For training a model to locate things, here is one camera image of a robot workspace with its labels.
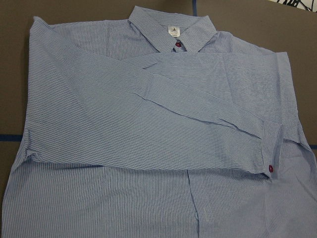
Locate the blue striped button shirt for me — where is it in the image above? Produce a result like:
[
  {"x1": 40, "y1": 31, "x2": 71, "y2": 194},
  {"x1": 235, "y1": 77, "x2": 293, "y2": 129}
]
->
[{"x1": 2, "y1": 6, "x2": 317, "y2": 238}]

